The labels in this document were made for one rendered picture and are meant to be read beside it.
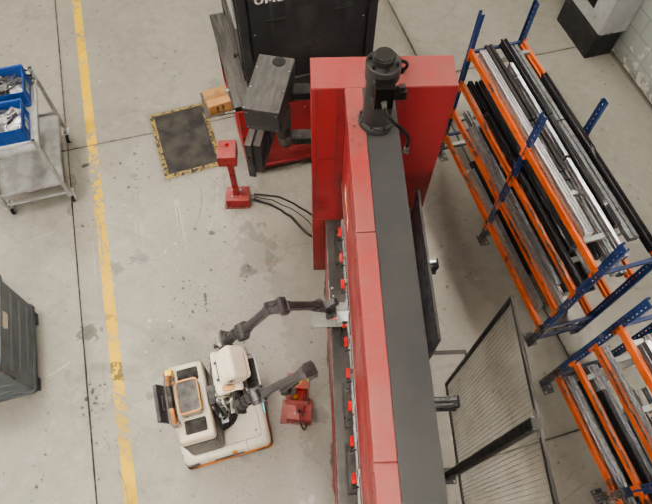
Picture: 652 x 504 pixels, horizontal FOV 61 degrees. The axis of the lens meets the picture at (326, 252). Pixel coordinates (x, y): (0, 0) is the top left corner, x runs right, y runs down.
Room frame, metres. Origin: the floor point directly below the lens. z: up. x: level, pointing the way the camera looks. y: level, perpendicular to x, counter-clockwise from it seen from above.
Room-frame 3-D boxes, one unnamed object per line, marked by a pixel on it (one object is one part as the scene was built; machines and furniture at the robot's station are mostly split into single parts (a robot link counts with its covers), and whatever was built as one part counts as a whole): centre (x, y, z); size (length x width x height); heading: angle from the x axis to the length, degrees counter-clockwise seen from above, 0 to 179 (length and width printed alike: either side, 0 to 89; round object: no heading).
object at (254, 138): (2.68, 0.50, 1.42); 0.45 x 0.12 x 0.36; 171
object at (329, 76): (2.47, -0.30, 1.15); 0.85 x 0.25 x 2.30; 94
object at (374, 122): (2.03, -0.29, 2.54); 0.33 x 0.25 x 0.47; 4
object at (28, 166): (3.32, 2.89, 0.47); 0.90 x 0.66 x 0.95; 17
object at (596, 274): (2.76, -1.69, 0.87); 2.20 x 0.50 x 1.75; 17
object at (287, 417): (1.02, 0.20, 0.06); 0.25 x 0.20 x 0.12; 88
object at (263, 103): (2.72, 0.41, 1.53); 0.51 x 0.25 x 0.85; 171
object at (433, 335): (1.75, -0.69, 1.12); 1.13 x 0.02 x 0.44; 4
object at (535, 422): (0.56, -1.00, 1.00); 0.05 x 0.05 x 2.00; 4
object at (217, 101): (3.42, 0.98, 1.04); 0.30 x 0.26 x 0.12; 17
